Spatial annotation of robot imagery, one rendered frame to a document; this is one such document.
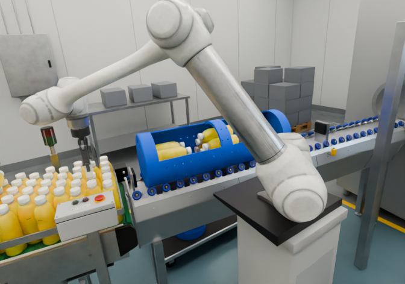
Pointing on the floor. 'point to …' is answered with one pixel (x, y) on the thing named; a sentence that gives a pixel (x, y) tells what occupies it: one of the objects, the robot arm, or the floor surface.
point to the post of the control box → (99, 257)
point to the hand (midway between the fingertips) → (88, 169)
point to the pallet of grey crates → (284, 93)
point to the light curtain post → (382, 144)
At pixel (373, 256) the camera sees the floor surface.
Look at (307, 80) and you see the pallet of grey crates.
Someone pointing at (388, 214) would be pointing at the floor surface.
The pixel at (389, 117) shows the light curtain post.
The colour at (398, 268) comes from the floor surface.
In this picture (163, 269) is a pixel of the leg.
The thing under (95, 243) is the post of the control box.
